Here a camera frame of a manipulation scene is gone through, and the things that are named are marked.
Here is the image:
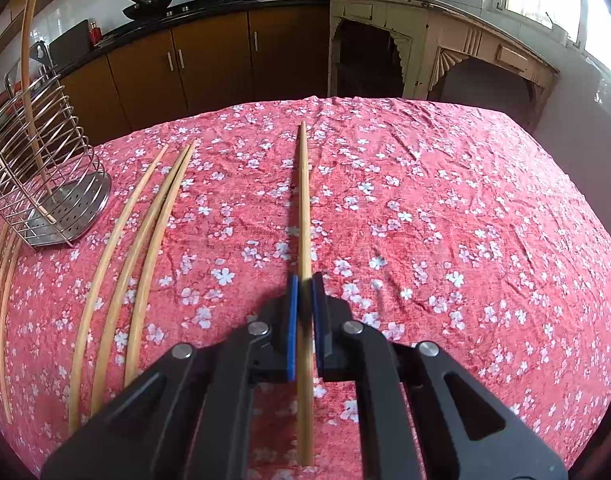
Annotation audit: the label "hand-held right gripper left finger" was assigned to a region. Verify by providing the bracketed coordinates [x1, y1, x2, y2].
[40, 274, 299, 480]

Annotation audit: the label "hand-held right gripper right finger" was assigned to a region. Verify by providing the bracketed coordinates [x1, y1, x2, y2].
[311, 272, 569, 480]

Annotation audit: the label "steel wire chopstick holder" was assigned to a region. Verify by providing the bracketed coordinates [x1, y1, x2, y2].
[0, 40, 111, 249]

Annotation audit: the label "pink floral tablecloth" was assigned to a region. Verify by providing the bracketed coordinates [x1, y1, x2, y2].
[0, 96, 606, 480]

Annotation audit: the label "brown lower kitchen cabinets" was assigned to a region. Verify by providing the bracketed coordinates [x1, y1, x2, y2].
[60, 0, 336, 133]

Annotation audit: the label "cream wooden side table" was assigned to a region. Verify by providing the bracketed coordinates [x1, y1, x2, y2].
[327, 0, 561, 133]

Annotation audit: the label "black gas stove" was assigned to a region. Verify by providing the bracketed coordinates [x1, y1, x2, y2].
[125, 0, 246, 23]

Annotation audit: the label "black wok with lid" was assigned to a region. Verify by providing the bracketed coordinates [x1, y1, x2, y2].
[122, 0, 176, 21]

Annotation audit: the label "dark cutting board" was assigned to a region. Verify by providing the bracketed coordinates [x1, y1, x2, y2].
[49, 25, 93, 68]

